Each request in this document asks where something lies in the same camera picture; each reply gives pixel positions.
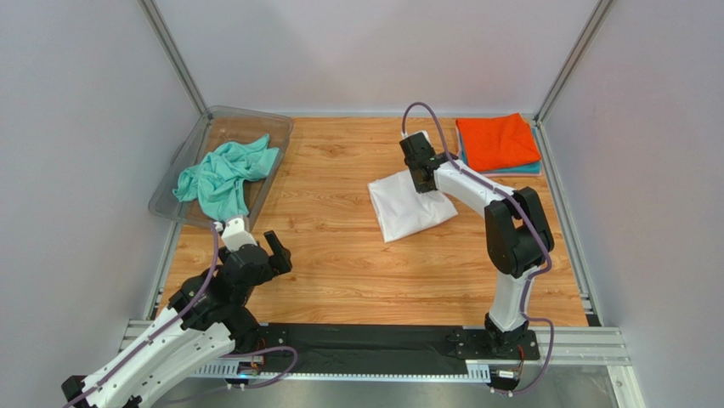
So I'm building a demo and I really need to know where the folded orange t shirt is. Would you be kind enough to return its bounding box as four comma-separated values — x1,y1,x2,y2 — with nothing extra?
455,113,541,173

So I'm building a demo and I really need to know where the clear plastic bin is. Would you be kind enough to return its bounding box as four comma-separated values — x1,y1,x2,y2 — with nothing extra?
148,105,293,228

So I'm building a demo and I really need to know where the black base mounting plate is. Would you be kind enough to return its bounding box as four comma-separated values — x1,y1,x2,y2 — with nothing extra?
254,324,541,376

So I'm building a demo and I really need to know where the aluminium corner post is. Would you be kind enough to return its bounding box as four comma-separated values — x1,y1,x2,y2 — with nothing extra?
138,0,207,116
535,0,616,125

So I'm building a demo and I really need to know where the left aluminium corner post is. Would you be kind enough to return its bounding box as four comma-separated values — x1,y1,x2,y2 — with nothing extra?
138,0,207,116

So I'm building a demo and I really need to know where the aluminium frame rail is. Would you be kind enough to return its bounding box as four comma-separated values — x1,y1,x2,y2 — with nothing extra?
99,319,646,408

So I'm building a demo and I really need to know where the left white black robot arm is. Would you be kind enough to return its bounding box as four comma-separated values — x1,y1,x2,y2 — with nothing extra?
61,231,297,407

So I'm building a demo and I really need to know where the right aluminium corner post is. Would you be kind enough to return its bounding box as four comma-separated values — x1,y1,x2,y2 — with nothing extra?
535,0,616,125

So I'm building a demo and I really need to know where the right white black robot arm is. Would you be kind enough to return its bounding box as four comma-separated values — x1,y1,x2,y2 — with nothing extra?
399,132,554,359

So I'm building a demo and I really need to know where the mint green t shirt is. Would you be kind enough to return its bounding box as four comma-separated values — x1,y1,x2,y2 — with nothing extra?
173,134,280,221

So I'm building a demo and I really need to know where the white t shirt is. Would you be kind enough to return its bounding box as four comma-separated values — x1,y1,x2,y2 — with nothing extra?
367,170,458,243

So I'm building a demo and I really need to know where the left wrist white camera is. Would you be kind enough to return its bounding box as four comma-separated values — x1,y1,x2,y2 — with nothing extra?
214,215,258,252

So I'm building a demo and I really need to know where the folded teal t shirt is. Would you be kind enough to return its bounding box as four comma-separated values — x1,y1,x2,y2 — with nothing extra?
456,124,541,174

